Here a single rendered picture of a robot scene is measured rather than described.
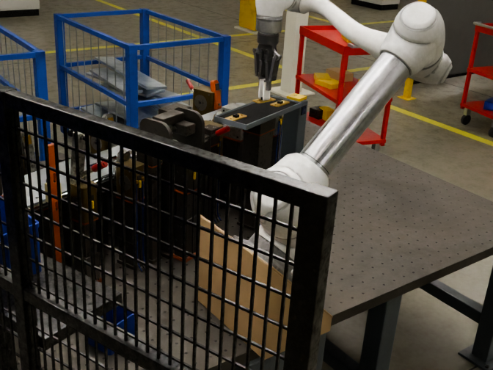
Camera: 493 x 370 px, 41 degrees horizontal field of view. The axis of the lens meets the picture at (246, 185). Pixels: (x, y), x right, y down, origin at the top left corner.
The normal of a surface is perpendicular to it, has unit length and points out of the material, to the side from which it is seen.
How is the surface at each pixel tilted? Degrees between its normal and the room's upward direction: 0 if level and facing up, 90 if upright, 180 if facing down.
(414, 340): 0
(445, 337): 0
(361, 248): 0
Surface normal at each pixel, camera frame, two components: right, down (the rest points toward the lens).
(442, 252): 0.06, -0.91
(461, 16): 0.59, 0.36
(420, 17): -0.18, -0.40
